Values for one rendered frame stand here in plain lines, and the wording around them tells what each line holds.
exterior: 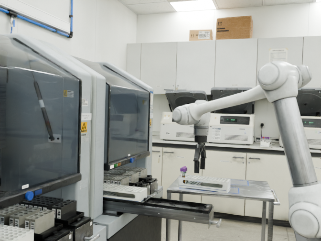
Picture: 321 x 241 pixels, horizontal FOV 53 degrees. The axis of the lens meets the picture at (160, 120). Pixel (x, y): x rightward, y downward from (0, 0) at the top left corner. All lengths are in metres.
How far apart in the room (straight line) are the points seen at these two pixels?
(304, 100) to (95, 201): 3.07
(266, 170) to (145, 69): 2.04
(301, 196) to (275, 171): 2.45
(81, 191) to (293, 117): 0.98
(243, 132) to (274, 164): 0.49
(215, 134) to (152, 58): 1.37
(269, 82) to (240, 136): 2.47
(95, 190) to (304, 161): 0.96
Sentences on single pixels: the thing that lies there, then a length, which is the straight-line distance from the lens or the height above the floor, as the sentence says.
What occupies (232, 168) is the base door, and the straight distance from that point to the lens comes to 3.88.
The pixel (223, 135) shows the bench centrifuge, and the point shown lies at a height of 1.01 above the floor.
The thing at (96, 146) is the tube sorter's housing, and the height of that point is 1.09.
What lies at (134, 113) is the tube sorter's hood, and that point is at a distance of 1.96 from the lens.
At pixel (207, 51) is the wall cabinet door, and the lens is 4.25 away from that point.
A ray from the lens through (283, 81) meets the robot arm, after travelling 1.44.
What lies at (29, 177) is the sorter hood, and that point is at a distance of 1.20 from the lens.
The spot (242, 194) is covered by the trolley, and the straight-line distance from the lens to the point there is 1.89.
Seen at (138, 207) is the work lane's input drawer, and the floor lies 0.79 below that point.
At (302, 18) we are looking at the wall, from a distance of 4.64.
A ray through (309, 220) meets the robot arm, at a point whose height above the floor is 0.88.
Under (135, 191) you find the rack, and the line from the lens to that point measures 1.66.
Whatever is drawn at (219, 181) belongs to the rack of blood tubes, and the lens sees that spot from 1.89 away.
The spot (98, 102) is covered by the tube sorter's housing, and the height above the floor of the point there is 1.31.
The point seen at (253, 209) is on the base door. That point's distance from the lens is 3.98.
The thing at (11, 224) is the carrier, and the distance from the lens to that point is 1.33.
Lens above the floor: 1.28
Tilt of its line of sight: 2 degrees down
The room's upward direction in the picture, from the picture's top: 2 degrees clockwise
